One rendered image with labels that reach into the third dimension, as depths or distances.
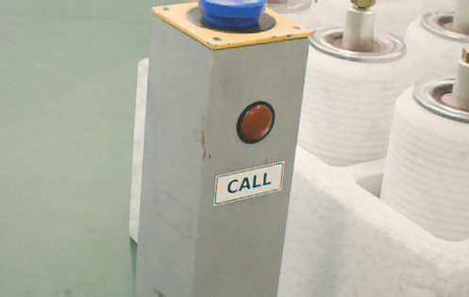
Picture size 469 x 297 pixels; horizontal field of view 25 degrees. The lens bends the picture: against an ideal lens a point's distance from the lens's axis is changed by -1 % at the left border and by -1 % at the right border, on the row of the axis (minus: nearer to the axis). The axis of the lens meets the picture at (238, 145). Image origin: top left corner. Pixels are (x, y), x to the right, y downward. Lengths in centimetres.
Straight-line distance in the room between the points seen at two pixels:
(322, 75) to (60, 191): 40
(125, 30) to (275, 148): 93
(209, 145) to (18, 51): 87
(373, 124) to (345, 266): 11
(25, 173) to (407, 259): 54
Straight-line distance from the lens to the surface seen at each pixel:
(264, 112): 62
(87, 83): 135
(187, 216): 64
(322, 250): 75
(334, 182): 74
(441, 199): 71
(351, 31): 79
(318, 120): 78
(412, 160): 71
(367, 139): 79
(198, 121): 61
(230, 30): 60
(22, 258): 97
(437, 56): 85
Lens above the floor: 51
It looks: 25 degrees down
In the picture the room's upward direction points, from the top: 6 degrees clockwise
